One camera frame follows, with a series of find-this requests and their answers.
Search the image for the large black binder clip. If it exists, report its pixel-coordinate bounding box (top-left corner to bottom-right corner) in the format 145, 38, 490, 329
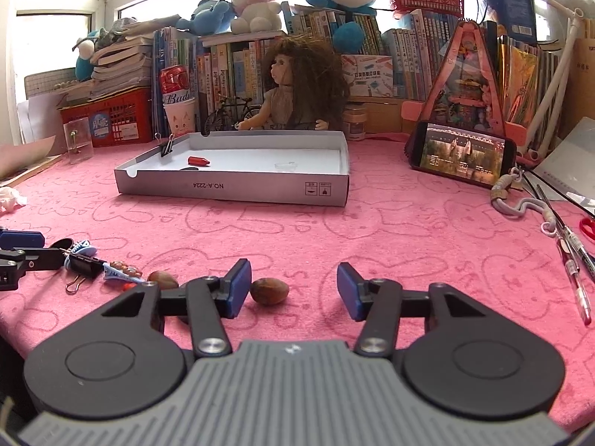
65, 254, 104, 295

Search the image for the blue bear hair clip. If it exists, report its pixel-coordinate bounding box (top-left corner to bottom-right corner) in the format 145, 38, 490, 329
103, 261, 144, 284
64, 240, 97, 269

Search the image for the brown nut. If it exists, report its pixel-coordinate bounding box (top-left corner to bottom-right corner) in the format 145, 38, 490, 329
250, 278, 289, 306
147, 271, 180, 290

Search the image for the crumpled white tissue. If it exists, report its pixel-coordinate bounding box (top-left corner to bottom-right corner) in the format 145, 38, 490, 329
0, 186, 27, 213

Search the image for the open book at left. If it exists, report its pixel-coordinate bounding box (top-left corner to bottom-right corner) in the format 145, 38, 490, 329
1, 136, 61, 187

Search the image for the clear acrylic block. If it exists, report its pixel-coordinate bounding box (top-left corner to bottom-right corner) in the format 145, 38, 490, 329
64, 118, 94, 164

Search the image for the grey cardboard box lid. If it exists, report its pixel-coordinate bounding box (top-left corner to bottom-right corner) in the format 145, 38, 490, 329
114, 130, 350, 207

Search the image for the pink bunny towel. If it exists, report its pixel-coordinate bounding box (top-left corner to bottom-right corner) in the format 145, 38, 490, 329
1, 139, 594, 430

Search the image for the small black binder clip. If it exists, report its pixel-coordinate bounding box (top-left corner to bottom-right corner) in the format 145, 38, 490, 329
154, 133, 174, 157

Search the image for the red plastic basket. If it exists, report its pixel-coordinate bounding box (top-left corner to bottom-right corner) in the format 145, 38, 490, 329
58, 87, 153, 148

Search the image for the miniature black bicycle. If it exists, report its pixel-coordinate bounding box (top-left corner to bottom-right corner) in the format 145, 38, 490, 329
201, 97, 260, 136

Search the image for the smartphone playing video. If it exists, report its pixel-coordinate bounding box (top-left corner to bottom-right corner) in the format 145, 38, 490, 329
404, 122, 516, 187

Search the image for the small glass jar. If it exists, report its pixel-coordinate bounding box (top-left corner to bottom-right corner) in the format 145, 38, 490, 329
343, 104, 368, 141

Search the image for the white cat paper cup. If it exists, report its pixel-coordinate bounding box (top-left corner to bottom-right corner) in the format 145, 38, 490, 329
164, 98, 194, 137

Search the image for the blue white penguin plush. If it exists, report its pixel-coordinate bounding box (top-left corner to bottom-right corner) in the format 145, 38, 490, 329
72, 28, 105, 82

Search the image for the stack of books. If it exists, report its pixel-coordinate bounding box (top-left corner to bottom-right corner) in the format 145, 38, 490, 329
54, 14, 180, 99

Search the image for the brown haired doll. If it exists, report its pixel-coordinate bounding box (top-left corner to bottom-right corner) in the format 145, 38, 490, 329
236, 35, 350, 131

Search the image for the red beer can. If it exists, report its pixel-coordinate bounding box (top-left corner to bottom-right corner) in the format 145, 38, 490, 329
159, 65, 192, 105

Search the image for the row of upright books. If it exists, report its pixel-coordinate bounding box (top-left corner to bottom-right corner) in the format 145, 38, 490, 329
151, 1, 573, 136

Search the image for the small blue bear plush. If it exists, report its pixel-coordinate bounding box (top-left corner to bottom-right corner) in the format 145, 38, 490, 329
176, 0, 236, 37

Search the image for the pink white bunny plush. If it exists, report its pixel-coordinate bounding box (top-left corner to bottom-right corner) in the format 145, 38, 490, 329
230, 0, 282, 34

